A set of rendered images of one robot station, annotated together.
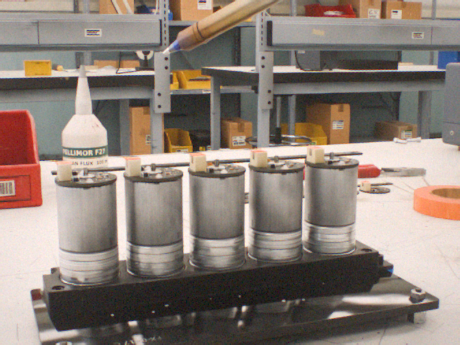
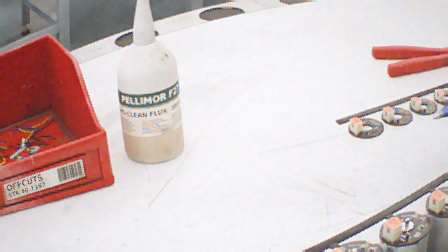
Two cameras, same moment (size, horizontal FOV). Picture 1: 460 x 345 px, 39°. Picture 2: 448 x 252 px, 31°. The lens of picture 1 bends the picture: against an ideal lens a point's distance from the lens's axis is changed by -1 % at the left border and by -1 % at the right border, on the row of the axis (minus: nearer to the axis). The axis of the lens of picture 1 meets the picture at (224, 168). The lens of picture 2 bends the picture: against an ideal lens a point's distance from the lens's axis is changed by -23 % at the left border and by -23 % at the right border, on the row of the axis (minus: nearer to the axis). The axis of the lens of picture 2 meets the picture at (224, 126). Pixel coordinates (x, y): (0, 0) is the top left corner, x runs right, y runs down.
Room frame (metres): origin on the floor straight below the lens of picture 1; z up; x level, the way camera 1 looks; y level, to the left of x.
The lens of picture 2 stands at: (0.01, 0.13, 0.99)
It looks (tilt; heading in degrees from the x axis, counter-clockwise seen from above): 25 degrees down; 353
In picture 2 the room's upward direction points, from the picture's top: 5 degrees counter-clockwise
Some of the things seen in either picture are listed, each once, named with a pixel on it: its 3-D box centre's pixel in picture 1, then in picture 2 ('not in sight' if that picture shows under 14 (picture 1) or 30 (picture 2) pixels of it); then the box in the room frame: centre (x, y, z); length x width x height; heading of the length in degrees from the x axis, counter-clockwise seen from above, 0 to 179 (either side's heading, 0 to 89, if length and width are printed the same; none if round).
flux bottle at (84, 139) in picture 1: (84, 131); (145, 63); (0.50, 0.11, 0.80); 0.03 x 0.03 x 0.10
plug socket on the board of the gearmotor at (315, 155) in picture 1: (317, 155); not in sight; (0.30, -0.04, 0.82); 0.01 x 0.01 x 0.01; 20
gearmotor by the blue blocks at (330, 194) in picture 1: (330, 212); not in sight; (0.30, -0.05, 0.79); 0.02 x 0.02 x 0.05
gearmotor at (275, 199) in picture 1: (275, 218); not in sight; (0.29, -0.02, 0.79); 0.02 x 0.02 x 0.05
